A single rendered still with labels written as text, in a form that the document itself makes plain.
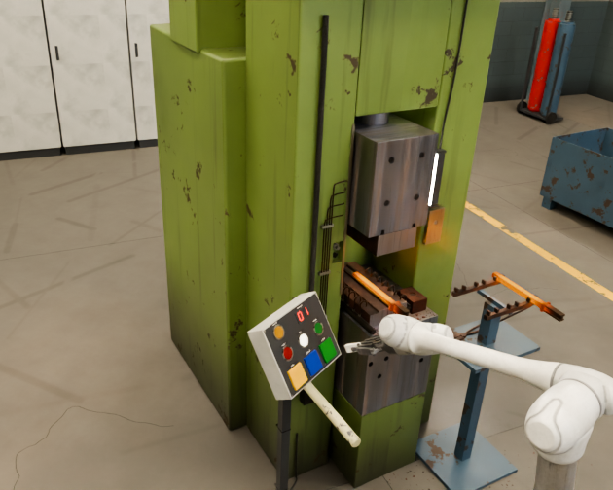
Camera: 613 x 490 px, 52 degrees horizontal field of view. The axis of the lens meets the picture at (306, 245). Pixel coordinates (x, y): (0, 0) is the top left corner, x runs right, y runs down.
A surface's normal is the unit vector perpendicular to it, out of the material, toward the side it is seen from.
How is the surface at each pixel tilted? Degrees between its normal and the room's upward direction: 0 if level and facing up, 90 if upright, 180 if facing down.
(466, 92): 90
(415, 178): 90
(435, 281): 90
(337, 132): 90
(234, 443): 0
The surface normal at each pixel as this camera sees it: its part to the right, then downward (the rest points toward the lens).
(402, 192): 0.50, 0.42
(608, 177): -0.87, 0.20
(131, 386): 0.04, -0.89
